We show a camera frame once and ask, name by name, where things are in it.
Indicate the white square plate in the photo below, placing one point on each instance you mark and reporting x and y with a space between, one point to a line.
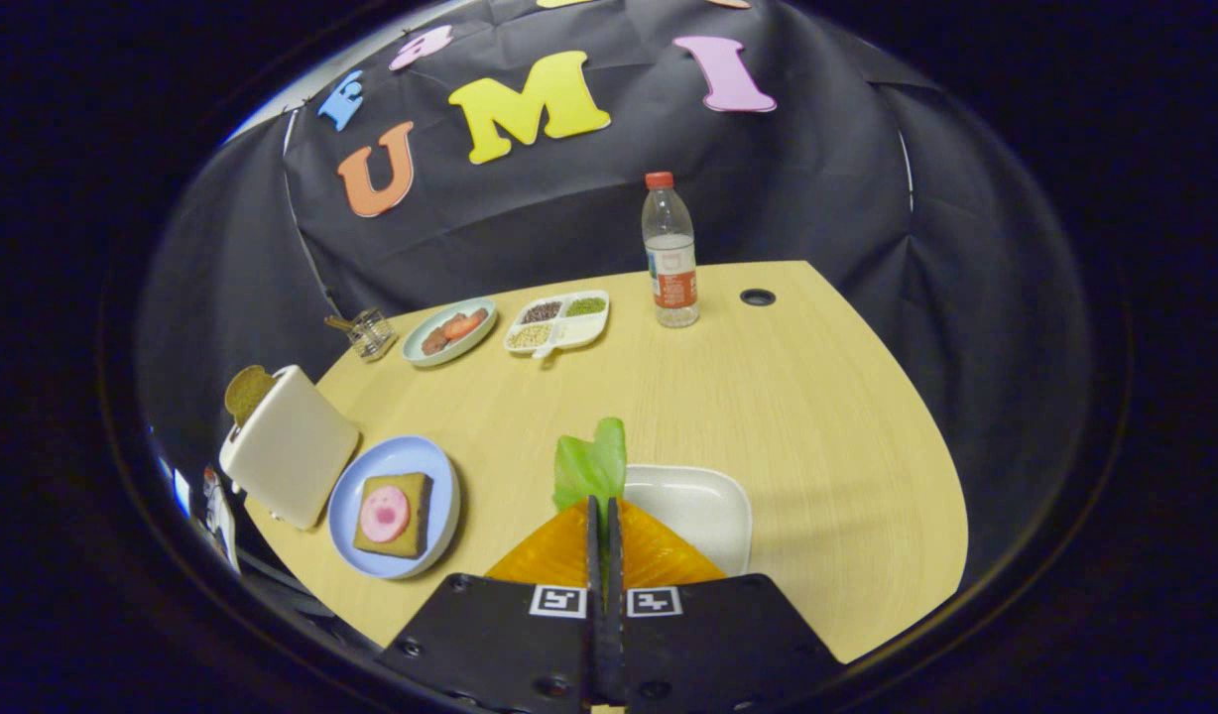
698 516

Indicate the blue round plate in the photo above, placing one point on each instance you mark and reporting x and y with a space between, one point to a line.
396 458

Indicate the green lettuce leaf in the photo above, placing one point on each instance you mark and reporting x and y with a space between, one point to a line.
589 466

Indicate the pink ham slice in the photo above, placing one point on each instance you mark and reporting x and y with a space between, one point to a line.
384 514

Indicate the red tomato slice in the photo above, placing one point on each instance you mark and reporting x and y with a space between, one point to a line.
460 326

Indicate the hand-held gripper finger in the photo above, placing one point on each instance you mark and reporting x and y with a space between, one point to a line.
614 555
595 555

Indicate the white divided seed tray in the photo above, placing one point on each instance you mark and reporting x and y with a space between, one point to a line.
589 329

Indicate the brown bread slice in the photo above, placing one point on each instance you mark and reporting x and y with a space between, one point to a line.
416 535

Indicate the pale green round plate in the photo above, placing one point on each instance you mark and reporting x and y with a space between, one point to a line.
440 315

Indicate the white toaster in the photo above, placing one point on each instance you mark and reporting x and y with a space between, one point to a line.
292 456

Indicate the toasted bread slice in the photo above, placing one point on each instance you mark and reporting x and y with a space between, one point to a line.
247 392

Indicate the brown meat patty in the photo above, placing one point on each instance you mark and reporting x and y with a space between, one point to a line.
481 315
434 342

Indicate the clear red-capped water bottle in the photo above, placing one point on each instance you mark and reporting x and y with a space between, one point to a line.
670 258

